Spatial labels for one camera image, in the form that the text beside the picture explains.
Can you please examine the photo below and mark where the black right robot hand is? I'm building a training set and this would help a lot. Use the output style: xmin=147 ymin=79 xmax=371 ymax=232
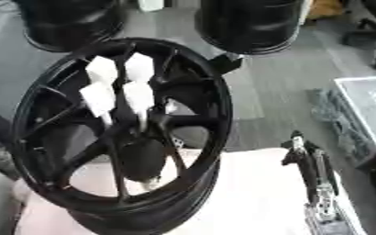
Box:
xmin=279 ymin=129 xmax=341 ymax=206

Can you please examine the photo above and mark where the black spoked wheel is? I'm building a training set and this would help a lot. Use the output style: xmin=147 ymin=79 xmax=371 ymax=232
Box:
xmin=8 ymin=37 xmax=235 ymax=235

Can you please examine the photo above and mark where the white pin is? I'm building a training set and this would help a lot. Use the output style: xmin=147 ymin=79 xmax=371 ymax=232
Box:
xmin=79 ymin=82 xmax=117 ymax=127

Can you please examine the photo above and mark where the clear plastic storage box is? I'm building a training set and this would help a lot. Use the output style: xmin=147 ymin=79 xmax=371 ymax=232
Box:
xmin=308 ymin=75 xmax=376 ymax=168

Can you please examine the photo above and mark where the black wheel stand bracket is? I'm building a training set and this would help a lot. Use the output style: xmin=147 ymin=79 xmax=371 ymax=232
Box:
xmin=207 ymin=52 xmax=246 ymax=75

